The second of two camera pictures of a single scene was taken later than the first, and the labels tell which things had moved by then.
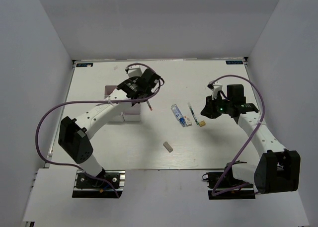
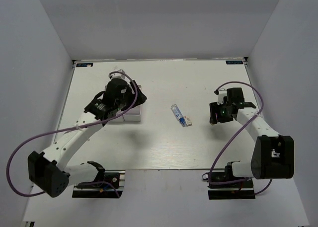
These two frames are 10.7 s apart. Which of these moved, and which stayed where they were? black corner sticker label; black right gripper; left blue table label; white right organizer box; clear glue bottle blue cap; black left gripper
Moved: black left gripper; black right gripper
Stayed: clear glue bottle blue cap; white right organizer box; left blue table label; black corner sticker label
